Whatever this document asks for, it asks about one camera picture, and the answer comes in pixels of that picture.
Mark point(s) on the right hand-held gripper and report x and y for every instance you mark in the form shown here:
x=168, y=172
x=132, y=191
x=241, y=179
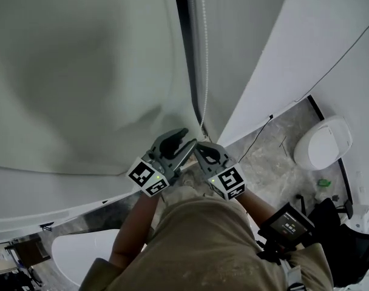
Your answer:
x=228, y=180

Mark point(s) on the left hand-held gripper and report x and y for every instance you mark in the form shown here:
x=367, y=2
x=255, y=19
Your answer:
x=148, y=177

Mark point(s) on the white roller blind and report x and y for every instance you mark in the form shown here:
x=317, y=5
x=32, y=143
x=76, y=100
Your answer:
x=66, y=71

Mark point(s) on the person's left forearm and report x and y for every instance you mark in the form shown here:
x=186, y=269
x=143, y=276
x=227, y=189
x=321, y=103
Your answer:
x=133, y=232

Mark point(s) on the person's right forearm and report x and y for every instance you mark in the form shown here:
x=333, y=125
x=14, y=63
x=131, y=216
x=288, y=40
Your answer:
x=257, y=208

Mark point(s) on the person's beige shirt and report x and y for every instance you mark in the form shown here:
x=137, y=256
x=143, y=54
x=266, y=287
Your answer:
x=202, y=247

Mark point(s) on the black wrist-mounted screen device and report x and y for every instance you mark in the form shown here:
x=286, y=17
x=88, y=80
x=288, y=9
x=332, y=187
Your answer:
x=289, y=224

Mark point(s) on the black window side track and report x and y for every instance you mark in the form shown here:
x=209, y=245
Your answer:
x=184, y=41

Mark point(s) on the white toilet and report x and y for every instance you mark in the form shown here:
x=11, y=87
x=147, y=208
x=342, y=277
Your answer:
x=324, y=144

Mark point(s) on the small green object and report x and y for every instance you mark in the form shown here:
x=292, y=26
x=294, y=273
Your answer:
x=323, y=182

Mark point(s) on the small black adapter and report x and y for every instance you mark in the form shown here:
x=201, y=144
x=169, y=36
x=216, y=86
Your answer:
x=335, y=197

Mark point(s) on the white bathtub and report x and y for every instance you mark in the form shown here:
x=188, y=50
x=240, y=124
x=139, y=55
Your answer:
x=81, y=253

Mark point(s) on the white box with blue mark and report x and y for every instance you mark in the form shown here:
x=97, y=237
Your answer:
x=362, y=218

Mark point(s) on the black office chair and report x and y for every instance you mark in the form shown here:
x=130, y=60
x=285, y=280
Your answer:
x=351, y=247

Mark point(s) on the dark wooden cabinet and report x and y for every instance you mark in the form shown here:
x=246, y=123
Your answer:
x=29, y=252

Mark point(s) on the black equipment pile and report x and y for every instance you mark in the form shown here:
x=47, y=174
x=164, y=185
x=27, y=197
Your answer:
x=23, y=279

